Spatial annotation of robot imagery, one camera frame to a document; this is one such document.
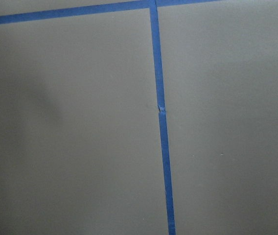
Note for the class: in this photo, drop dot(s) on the blue tape strip long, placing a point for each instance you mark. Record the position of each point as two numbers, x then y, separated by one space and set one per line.
157 56

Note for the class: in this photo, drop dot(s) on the blue tape strip crossing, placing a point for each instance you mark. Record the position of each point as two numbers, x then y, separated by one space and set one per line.
92 9

